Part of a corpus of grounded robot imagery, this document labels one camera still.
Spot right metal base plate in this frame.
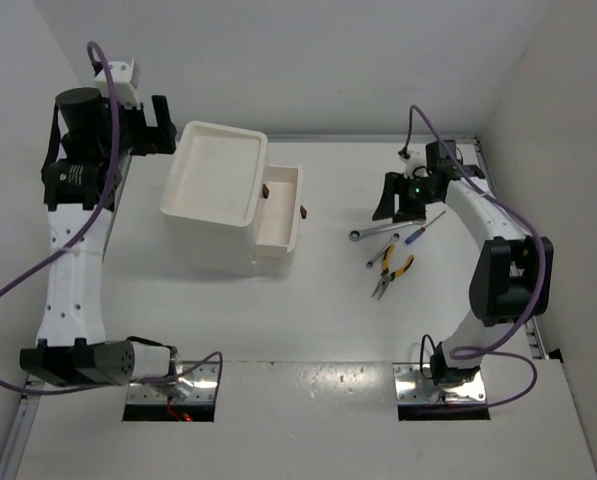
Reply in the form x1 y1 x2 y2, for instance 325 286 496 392
392 362 487 407

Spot aluminium frame rail left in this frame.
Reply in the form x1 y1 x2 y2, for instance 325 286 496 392
0 393 41 480

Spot large ratchet wrench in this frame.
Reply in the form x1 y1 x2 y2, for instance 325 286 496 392
349 220 424 242

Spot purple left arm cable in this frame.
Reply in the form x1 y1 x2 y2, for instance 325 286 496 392
0 41 223 396

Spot white drawer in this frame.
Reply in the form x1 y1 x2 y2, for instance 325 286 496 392
254 165 304 259

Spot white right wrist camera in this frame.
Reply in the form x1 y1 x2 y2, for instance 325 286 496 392
401 150 427 178

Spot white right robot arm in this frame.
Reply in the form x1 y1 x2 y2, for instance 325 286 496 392
373 141 554 385

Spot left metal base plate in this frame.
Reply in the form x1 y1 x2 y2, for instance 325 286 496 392
126 362 220 407

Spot white front cover board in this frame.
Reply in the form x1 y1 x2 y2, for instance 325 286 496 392
18 361 596 479

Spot white drawer cabinet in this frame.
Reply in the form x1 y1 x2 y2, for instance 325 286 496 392
160 121 268 276

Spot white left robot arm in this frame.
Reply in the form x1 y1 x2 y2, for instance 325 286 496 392
19 87 175 387

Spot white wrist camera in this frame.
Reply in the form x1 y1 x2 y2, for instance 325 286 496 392
93 59 141 109
401 150 427 178

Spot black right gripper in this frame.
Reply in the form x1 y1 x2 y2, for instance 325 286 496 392
373 172 440 224

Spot yellow needle nose pliers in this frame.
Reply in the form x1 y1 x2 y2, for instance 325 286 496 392
372 245 415 301

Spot blue handled screwdriver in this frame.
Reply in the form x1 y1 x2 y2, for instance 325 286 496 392
403 211 446 245

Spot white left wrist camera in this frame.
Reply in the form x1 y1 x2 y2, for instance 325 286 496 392
93 59 141 109

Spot metal base plate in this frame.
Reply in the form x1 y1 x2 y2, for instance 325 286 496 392
126 362 220 407
392 362 487 407

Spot small combination wrench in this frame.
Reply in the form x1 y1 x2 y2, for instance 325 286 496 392
365 233 400 268

